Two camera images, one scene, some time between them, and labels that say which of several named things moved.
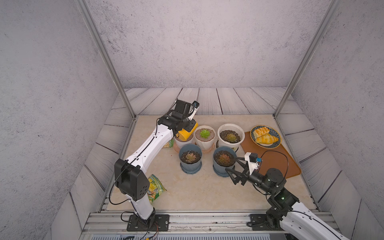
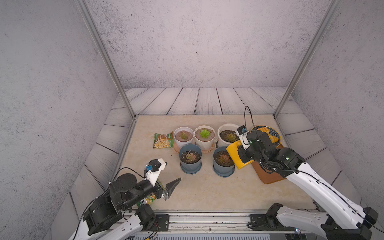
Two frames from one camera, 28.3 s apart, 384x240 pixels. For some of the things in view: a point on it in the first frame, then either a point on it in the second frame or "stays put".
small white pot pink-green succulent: (179, 142) stays put
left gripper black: (189, 127) → (169, 189)
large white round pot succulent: (230, 135) stays put
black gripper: (196, 105) → (153, 169)
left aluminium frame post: (83, 5) stays put
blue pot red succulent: (224, 157) stays put
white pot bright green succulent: (205, 135) stays put
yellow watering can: (184, 135) → (233, 148)
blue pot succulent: (190, 156) stays put
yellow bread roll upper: (260, 131) stays put
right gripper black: (240, 176) → (242, 153)
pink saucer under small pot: (175, 146) stays put
